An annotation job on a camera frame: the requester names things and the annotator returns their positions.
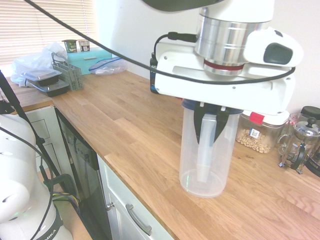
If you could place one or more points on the brown paper cup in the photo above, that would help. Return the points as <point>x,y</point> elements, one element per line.
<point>84,46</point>

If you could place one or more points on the white plastic bag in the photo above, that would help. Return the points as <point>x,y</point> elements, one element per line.
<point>32,60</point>

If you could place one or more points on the clear zip bag blue seal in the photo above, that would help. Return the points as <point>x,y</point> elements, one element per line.
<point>110,66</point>

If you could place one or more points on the glass french press chrome frame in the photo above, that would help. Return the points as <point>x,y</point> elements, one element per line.
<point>306,132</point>

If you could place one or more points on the black supplement tub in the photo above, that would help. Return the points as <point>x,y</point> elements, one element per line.
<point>153,80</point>

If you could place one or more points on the window blinds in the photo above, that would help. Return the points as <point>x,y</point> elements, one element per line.
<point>22,30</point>

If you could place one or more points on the green paper cup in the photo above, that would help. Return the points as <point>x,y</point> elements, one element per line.
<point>70,46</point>

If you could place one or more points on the teal box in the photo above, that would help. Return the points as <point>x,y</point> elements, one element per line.
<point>75,60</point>

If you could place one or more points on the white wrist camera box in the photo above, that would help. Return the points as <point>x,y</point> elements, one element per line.
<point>270,47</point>

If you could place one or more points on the black dishwasher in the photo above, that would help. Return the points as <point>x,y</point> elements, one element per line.
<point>87,180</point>

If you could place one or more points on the clear plastic pitcher blue lid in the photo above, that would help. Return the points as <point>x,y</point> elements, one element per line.
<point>222,165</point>

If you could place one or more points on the black takeout container clear lid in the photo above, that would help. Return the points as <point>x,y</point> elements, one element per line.
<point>52,88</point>
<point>41,75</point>

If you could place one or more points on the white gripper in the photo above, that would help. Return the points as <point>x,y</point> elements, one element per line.
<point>225,95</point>

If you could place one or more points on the grey cutlery basket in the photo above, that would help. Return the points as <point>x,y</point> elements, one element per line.
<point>73,82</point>

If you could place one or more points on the black tripod leg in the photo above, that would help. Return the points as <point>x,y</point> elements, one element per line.
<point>13,96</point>

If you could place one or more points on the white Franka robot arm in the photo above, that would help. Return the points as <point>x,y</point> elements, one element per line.
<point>225,32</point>

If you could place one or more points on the silver cabinet knob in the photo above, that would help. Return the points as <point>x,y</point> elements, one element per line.
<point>110,205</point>

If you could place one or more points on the cereal container white lid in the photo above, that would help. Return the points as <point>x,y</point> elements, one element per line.
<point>262,141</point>

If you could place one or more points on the jar with black lid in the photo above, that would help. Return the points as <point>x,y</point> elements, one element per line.
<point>311,111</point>

